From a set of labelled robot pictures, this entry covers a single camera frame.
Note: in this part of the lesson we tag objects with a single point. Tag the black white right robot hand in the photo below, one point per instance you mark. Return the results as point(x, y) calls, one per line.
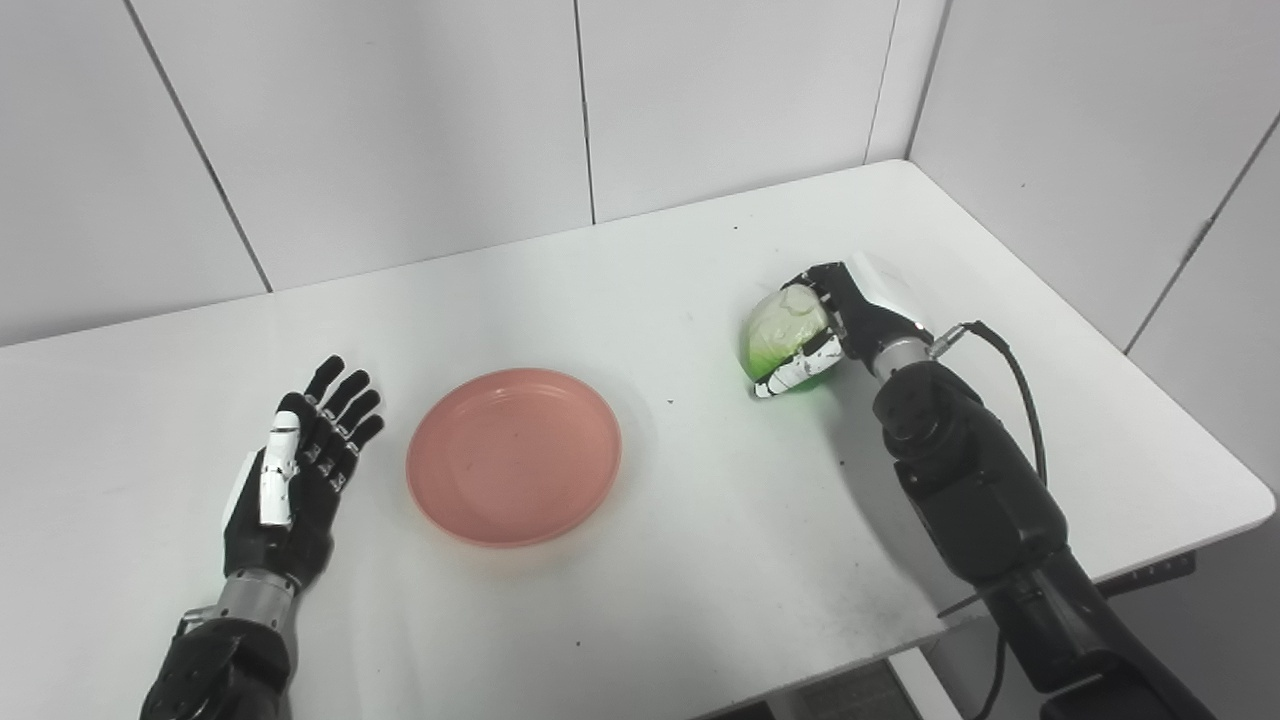
point(870, 315)

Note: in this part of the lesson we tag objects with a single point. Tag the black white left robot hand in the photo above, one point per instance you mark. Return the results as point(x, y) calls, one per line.
point(300, 520)

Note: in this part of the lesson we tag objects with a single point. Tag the green white toy cabbage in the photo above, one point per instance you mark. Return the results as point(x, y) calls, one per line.
point(785, 325)

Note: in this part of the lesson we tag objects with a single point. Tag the pink plate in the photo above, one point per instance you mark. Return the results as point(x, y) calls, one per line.
point(513, 457)

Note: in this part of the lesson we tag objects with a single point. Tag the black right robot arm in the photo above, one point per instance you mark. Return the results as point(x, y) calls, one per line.
point(980, 500)

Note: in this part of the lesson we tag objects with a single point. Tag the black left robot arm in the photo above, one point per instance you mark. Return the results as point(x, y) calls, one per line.
point(215, 670)

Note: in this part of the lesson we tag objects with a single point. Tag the white table leg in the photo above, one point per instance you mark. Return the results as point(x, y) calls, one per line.
point(920, 685)

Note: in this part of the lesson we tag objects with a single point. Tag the black table control box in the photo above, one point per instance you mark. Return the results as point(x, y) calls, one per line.
point(1160, 572)

